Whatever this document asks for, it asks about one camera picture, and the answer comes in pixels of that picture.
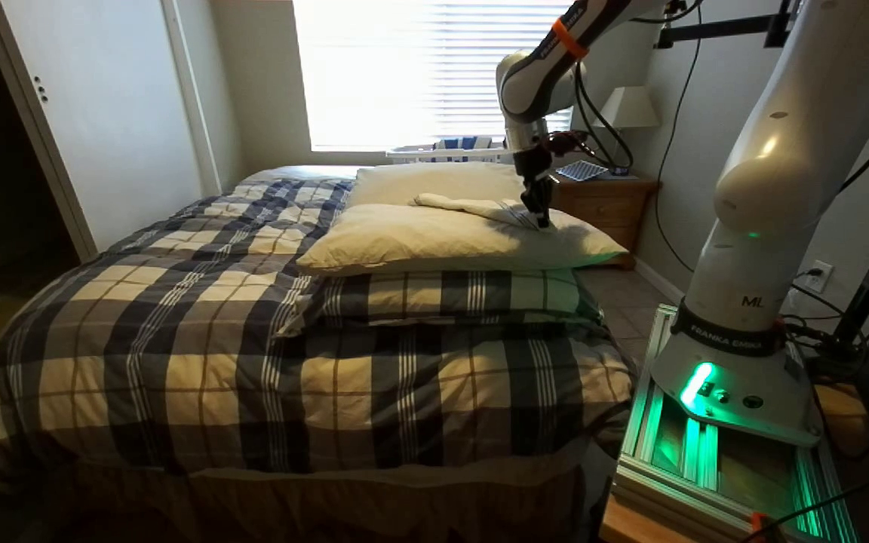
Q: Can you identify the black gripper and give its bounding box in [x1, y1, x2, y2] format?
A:
[510, 144, 561, 228]

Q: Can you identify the wooden nightstand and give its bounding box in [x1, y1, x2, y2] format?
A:
[550, 171, 662, 255]

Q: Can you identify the plaid pillow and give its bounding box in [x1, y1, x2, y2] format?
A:
[308, 264, 610, 331]

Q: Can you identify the beige pillow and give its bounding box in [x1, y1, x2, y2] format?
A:
[294, 199, 630, 276]
[348, 162, 525, 211]

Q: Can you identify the white window blind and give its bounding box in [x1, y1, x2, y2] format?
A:
[289, 0, 582, 158]

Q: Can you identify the brown wooden platform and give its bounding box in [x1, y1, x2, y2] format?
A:
[596, 490, 759, 543]

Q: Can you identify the brown bed skirt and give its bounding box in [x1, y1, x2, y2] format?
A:
[0, 440, 610, 543]

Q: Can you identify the plaid comforter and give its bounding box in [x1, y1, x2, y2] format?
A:
[0, 162, 640, 494]

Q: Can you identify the large white door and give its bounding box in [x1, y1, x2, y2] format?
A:
[0, 0, 206, 264]

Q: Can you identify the black orange wrist camera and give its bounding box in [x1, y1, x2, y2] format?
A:
[550, 130, 586, 162]

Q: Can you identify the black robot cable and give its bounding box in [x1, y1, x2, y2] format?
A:
[566, 0, 710, 175]

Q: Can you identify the orange cable strap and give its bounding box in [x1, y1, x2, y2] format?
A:
[550, 16, 591, 60]

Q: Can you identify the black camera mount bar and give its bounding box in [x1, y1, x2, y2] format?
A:
[653, 0, 798, 52]

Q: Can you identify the white wall outlet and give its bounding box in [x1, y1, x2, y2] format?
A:
[803, 255, 837, 295]

